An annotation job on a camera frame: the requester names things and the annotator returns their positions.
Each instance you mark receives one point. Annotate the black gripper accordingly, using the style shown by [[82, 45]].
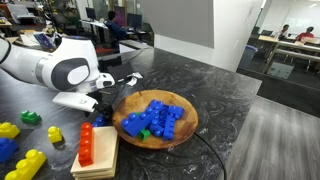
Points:
[[104, 106]]

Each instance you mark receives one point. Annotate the yellow two-stud building block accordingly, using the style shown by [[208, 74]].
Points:
[[8, 130]]

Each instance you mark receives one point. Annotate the person in red shirt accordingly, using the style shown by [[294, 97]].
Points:
[[306, 33]]

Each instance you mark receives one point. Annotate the grey office printer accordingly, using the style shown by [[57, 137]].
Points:
[[18, 11]]

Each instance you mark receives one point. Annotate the small green building block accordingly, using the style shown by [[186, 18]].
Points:
[[144, 134]]

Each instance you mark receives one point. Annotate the small yellow building block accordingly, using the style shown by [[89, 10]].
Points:
[[54, 134]]

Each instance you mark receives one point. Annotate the light wooden board stack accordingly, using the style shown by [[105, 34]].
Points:
[[100, 155]]

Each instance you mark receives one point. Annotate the seated person in blue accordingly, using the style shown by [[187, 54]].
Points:
[[115, 28]]

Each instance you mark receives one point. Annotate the long red building block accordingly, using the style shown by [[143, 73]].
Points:
[[86, 144]]

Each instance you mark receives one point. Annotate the person in light shirt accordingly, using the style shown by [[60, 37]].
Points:
[[284, 31]]

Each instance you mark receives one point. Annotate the long wooden office table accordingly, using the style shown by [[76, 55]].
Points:
[[293, 48]]

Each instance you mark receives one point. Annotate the small blue building block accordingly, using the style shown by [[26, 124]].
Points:
[[99, 120]]

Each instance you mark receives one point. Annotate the big blue block in bowl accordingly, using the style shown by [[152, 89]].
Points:
[[138, 122]]

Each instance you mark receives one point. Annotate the long blue building block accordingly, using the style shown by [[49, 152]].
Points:
[[169, 128]]

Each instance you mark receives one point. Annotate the yellow three-stud building block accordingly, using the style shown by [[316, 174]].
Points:
[[26, 166]]

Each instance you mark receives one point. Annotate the white wrist mount plate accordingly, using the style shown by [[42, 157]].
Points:
[[75, 101]]

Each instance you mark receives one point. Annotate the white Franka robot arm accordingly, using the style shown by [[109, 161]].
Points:
[[50, 63]]

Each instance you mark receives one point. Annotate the round wooden bowl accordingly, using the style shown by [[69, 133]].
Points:
[[166, 133]]

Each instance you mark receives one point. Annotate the black box on table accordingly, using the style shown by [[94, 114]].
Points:
[[111, 65]]

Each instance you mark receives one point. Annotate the blue waste bin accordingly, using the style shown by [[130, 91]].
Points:
[[248, 56]]

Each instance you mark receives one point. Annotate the white paper tag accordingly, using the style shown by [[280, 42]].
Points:
[[134, 78]]

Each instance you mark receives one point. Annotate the large blue building block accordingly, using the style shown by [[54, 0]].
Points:
[[6, 149]]

